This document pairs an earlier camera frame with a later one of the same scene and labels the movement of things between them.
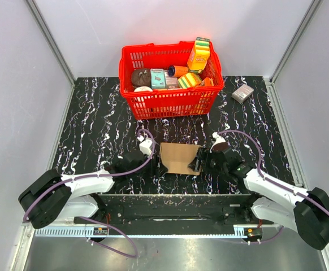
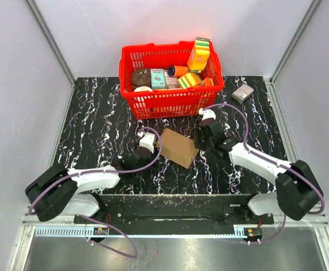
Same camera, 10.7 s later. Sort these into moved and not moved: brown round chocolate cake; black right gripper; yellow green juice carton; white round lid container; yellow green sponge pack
Moved: black right gripper
Not moved: yellow green sponge pack; yellow green juice carton; white round lid container; brown round chocolate cake
